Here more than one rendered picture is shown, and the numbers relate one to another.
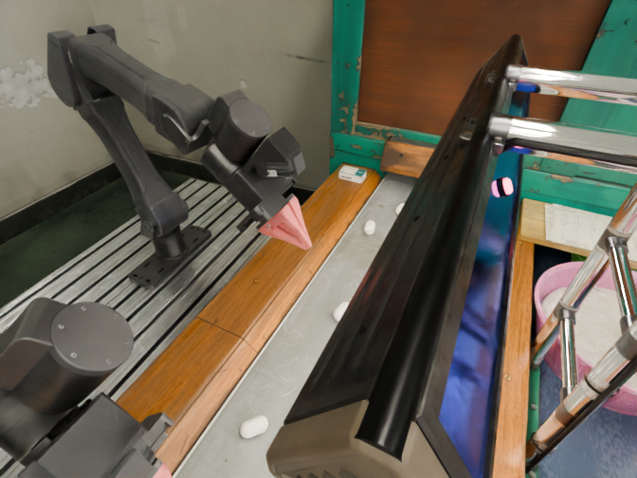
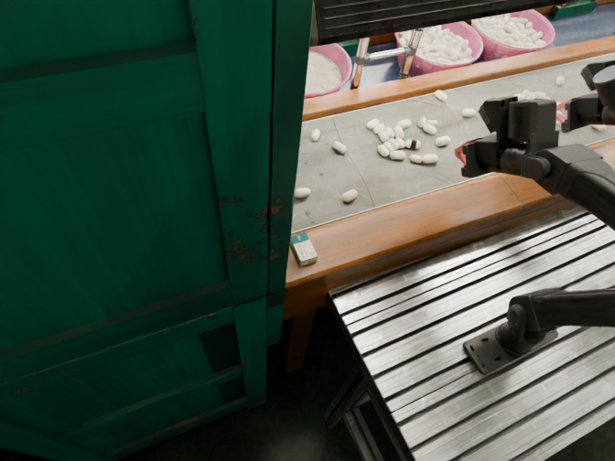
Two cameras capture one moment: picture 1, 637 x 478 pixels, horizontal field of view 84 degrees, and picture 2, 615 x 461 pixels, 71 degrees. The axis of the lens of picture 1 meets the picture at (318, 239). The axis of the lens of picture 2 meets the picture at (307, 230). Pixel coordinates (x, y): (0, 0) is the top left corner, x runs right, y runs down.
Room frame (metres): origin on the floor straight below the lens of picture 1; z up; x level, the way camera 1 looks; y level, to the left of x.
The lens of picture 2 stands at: (1.14, 0.15, 1.49)
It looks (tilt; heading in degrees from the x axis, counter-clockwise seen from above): 56 degrees down; 214
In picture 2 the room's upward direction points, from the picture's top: 9 degrees clockwise
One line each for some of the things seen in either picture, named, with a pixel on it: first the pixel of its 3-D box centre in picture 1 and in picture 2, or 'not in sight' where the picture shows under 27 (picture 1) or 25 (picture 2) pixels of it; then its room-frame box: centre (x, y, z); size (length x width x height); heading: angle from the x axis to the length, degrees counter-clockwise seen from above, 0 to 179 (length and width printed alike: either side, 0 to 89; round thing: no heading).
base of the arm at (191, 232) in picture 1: (169, 242); (520, 334); (0.60, 0.33, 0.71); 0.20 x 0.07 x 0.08; 156
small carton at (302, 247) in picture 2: (353, 174); (303, 249); (0.78, -0.08, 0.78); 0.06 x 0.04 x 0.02; 64
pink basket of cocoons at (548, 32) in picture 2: not in sight; (505, 37); (-0.31, -0.16, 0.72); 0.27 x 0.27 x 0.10
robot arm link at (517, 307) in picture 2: (164, 218); (533, 317); (0.60, 0.32, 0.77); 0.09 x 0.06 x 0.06; 147
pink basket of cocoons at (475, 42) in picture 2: not in sight; (434, 50); (-0.05, -0.28, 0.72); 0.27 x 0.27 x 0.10
